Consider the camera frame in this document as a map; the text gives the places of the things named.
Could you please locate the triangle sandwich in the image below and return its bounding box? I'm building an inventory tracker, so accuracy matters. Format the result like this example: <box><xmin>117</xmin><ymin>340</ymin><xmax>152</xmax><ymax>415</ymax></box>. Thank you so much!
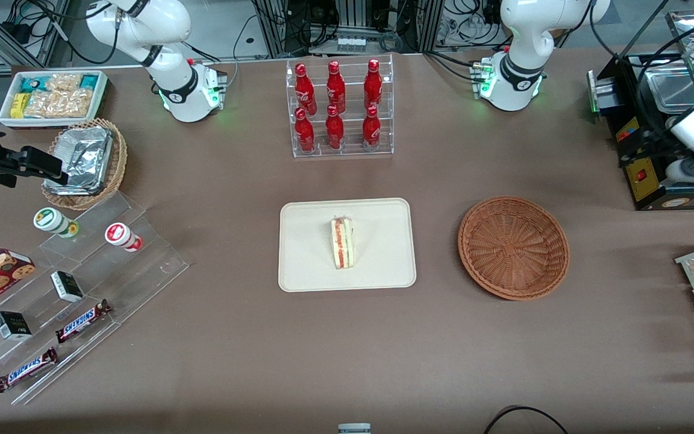
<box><xmin>330</xmin><ymin>217</ymin><xmax>355</xmax><ymax>270</ymax></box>

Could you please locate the light wicker basket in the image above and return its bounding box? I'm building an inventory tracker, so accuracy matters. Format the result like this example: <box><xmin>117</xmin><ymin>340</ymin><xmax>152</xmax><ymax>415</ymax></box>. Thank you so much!
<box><xmin>41</xmin><ymin>118</ymin><xmax>128</xmax><ymax>211</ymax></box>

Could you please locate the cream plastic serving tray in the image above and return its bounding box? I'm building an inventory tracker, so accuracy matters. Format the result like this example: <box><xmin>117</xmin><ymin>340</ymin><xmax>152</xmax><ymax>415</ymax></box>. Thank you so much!
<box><xmin>278</xmin><ymin>198</ymin><xmax>417</xmax><ymax>293</ymax></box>

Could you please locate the brown wicker basket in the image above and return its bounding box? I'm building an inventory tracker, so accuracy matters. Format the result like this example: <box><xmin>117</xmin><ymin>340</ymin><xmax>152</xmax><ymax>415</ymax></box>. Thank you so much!
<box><xmin>457</xmin><ymin>196</ymin><xmax>571</xmax><ymax>301</ymax></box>

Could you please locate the green lid sunflower cup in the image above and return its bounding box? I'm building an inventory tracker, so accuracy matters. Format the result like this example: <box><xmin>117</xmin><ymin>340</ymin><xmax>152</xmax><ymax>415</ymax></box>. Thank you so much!
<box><xmin>33</xmin><ymin>207</ymin><xmax>80</xmax><ymax>239</ymax></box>

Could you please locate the white snack bin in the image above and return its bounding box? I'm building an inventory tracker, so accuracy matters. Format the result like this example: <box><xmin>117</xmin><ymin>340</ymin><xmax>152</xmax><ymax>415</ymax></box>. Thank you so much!
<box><xmin>0</xmin><ymin>70</ymin><xmax>109</xmax><ymax>129</ymax></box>

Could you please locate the aluminium foil container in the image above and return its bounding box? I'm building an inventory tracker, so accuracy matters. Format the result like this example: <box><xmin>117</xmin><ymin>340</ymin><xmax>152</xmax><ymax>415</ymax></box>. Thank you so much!
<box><xmin>45</xmin><ymin>125</ymin><xmax>114</xmax><ymax>197</ymax></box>

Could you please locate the clear cracker bag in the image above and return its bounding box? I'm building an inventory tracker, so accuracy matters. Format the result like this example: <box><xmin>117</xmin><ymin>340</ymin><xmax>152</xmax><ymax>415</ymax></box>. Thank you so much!
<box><xmin>25</xmin><ymin>89</ymin><xmax>93</xmax><ymax>119</ymax></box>
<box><xmin>46</xmin><ymin>74</ymin><xmax>83</xmax><ymax>92</ymax></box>

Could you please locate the red lid yogurt cup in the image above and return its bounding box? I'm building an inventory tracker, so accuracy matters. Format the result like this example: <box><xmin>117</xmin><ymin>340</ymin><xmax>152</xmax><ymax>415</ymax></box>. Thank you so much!
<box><xmin>104</xmin><ymin>222</ymin><xmax>143</xmax><ymax>253</ymax></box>

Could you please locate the small black carton box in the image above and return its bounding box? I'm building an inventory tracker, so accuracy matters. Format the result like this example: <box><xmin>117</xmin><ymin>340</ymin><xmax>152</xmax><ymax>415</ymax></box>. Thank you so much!
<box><xmin>0</xmin><ymin>311</ymin><xmax>33</xmax><ymax>341</ymax></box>
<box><xmin>50</xmin><ymin>271</ymin><xmax>84</xmax><ymax>303</ymax></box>

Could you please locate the clear acrylic stepped shelf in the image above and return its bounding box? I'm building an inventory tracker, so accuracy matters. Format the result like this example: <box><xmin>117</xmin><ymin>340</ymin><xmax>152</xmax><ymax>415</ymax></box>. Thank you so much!
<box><xmin>0</xmin><ymin>190</ymin><xmax>190</xmax><ymax>406</ymax></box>

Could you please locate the Snickers chocolate bar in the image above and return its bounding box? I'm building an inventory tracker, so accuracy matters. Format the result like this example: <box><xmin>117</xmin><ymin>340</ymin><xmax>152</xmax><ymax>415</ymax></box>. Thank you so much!
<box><xmin>55</xmin><ymin>300</ymin><xmax>112</xmax><ymax>344</ymax></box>
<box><xmin>0</xmin><ymin>347</ymin><xmax>58</xmax><ymax>394</ymax></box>

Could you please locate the red cola bottle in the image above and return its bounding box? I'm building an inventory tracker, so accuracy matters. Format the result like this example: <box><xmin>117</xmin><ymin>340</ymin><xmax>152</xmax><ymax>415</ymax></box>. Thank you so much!
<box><xmin>295</xmin><ymin>63</ymin><xmax>317</xmax><ymax>115</ymax></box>
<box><xmin>362</xmin><ymin>105</ymin><xmax>381</xmax><ymax>150</ymax></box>
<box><xmin>325</xmin><ymin>105</ymin><xmax>345</xmax><ymax>150</ymax></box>
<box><xmin>327</xmin><ymin>60</ymin><xmax>346</xmax><ymax>114</ymax></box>
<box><xmin>295</xmin><ymin>107</ymin><xmax>316</xmax><ymax>153</ymax></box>
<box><xmin>364</xmin><ymin>58</ymin><xmax>383</xmax><ymax>110</ymax></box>

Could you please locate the clear acrylic bottle rack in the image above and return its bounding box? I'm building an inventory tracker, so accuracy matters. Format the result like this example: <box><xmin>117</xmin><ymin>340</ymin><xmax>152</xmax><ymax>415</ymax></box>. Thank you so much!
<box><xmin>286</xmin><ymin>53</ymin><xmax>395</xmax><ymax>159</ymax></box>

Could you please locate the black food warmer cabinet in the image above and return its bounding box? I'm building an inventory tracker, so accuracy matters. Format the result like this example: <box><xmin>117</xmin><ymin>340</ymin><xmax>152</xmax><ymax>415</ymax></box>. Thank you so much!
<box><xmin>603</xmin><ymin>9</ymin><xmax>694</xmax><ymax>212</ymax></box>

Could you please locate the steel warmer pan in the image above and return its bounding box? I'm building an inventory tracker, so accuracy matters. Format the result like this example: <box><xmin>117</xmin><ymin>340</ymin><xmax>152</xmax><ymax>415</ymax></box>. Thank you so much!
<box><xmin>639</xmin><ymin>60</ymin><xmax>694</xmax><ymax>115</ymax></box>

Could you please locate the black cable loop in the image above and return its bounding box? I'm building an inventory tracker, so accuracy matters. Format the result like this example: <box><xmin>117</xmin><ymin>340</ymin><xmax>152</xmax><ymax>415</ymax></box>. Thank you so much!
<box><xmin>483</xmin><ymin>405</ymin><xmax>569</xmax><ymax>434</ymax></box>

